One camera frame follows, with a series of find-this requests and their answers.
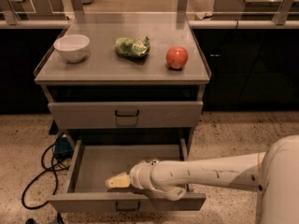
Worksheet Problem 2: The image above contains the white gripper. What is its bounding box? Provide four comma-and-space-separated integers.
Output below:
106, 160, 159, 190

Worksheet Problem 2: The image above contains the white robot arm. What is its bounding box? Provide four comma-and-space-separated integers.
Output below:
106, 135, 299, 224

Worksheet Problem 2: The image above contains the grey open lower drawer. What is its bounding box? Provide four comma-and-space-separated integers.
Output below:
50, 140, 206, 213

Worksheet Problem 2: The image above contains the grey upper drawer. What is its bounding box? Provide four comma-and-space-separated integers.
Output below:
49, 101, 203, 129

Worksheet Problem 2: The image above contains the grey drawer cabinet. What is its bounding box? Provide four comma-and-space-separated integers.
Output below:
36, 13, 210, 142

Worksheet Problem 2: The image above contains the grey background counter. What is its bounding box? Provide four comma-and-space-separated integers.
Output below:
212, 0, 283, 21

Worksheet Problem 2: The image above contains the blue power box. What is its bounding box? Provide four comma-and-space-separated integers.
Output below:
53, 134, 73, 159

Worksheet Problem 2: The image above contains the red apple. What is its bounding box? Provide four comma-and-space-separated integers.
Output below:
166, 46, 189, 70

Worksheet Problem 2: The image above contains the white ceramic bowl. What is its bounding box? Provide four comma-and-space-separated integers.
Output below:
53, 35, 90, 63

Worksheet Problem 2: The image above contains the clear glass barrier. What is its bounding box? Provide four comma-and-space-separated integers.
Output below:
1, 0, 298, 29

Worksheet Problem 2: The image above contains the black lower drawer handle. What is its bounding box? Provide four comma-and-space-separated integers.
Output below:
115, 201, 141, 212

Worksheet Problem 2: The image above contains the black drawer handle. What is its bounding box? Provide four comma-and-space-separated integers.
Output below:
115, 109, 139, 118
115, 201, 141, 212

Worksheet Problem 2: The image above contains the black floor cable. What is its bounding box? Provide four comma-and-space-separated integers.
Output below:
21, 143, 71, 210

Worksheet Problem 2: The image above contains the black upper drawer handle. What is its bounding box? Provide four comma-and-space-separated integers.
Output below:
115, 109, 139, 118

